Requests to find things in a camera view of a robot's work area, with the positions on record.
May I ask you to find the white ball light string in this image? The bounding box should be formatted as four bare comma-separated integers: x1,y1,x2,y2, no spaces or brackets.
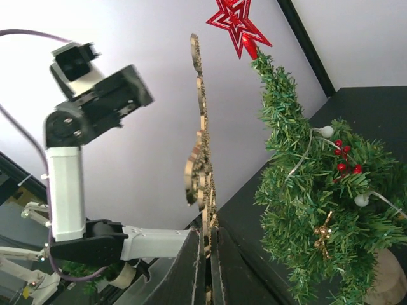
284,125,407,220

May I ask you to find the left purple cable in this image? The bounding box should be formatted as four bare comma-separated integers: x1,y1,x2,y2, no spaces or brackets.
0,29,111,283

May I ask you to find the red berry sprig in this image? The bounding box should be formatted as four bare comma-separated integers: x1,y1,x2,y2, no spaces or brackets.
334,139,363,182

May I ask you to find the gold glitter cutout ornament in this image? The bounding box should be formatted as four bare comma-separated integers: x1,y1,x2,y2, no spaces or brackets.
183,33,219,305

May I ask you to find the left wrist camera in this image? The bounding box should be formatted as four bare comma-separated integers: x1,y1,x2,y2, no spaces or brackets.
50,42,105,100

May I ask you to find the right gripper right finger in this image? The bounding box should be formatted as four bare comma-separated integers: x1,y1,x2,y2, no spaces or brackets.
210,227,279,305

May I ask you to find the red star ornament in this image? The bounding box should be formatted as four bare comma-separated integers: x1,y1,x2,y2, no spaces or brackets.
206,0,273,60

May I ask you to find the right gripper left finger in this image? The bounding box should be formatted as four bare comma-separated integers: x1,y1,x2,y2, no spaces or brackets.
119,230,207,305

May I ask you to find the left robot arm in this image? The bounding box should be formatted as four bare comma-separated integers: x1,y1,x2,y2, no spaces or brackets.
45,65,188,267

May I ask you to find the small green christmas tree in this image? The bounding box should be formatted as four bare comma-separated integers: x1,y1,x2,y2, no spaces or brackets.
252,52,406,304

